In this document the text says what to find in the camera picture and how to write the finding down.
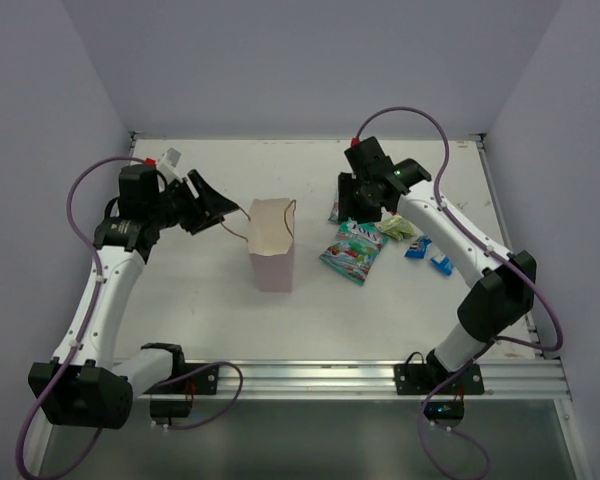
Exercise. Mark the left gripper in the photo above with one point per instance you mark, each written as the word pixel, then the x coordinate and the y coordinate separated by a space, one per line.
pixel 195 207

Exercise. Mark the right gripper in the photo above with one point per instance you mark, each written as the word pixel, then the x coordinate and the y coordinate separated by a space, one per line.
pixel 359 201

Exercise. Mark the green snack packet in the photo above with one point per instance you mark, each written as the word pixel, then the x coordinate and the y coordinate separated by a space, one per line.
pixel 396 227

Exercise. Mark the teal Fox's candy bag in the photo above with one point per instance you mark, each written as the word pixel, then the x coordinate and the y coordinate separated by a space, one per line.
pixel 354 250

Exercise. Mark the pink paper bag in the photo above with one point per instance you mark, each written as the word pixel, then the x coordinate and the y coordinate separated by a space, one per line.
pixel 270 239

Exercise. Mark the blue M&M snack packet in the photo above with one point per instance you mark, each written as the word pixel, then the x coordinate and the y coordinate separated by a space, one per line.
pixel 418 249

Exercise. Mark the blue cookie snack packet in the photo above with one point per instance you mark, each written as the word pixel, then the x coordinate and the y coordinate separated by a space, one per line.
pixel 443 264

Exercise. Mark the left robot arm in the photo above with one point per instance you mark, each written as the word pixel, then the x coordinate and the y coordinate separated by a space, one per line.
pixel 81 385

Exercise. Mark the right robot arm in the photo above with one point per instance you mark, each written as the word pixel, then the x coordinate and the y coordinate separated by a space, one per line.
pixel 498 280

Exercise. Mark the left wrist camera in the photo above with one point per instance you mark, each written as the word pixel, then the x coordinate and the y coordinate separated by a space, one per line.
pixel 167 165

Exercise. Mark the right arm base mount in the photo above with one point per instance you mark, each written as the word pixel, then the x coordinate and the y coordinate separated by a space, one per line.
pixel 421 375

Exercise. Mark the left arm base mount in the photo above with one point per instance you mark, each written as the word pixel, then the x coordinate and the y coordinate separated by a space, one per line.
pixel 174 402

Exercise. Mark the aluminium table rail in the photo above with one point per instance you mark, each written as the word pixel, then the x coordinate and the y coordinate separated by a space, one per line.
pixel 503 379

